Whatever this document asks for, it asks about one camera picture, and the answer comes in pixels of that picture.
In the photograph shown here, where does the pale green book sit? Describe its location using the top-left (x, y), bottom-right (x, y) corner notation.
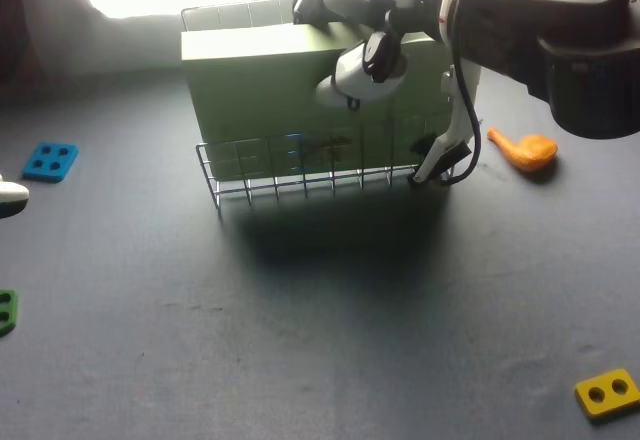
top-left (180, 22), bottom-right (451, 181)

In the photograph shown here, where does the orange toy drumstick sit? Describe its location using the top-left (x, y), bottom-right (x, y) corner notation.
top-left (487, 127), bottom-right (559, 174)

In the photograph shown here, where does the blue four-hole block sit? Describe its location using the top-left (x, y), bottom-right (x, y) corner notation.
top-left (21, 141), bottom-right (80, 184)

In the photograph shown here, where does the grey table cloth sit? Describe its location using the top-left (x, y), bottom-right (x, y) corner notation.
top-left (0, 39), bottom-right (640, 440)

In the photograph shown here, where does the yellow two-hole block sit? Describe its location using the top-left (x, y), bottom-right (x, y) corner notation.
top-left (573, 368), bottom-right (640, 421)

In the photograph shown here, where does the green block with holes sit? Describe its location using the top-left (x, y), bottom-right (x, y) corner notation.
top-left (0, 289), bottom-right (20, 339)

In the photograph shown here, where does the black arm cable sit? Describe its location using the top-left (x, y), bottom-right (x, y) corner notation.
top-left (438, 4), bottom-right (484, 187)

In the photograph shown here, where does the white wire file rack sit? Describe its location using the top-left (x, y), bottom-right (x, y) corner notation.
top-left (180, 0), bottom-right (455, 216)

